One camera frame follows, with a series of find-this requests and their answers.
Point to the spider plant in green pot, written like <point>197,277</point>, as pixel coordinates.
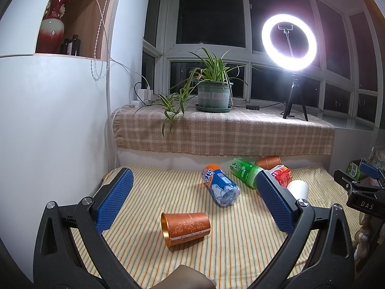
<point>211,80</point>

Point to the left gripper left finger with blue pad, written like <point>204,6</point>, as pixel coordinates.
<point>70,250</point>

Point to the ring light on tripod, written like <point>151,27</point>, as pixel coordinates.
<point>286,24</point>

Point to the green label plastic bottle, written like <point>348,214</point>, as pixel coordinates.
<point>245,171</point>

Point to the blue label plastic bottle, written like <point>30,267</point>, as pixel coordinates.
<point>223,190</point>

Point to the white power strip with chargers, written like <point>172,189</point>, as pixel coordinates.
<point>144,97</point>

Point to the red white ceramic vase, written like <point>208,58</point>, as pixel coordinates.
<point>52,28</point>

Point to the striped yellow table cloth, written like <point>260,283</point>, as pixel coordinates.
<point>242,241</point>

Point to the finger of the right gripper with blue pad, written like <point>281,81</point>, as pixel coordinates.
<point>369,170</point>

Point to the green cardboard box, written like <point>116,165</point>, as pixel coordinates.
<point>354,171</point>

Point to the dark bottle on shelf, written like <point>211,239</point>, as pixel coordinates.
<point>71,46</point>

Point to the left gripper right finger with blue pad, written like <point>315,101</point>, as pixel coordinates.
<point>317,252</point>

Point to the orange patterned metal cup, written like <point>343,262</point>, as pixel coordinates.
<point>178,228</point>

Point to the red label plastic bottle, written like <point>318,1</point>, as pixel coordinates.
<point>282,174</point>

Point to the beige plaid sill cloth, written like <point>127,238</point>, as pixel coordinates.
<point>240,132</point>

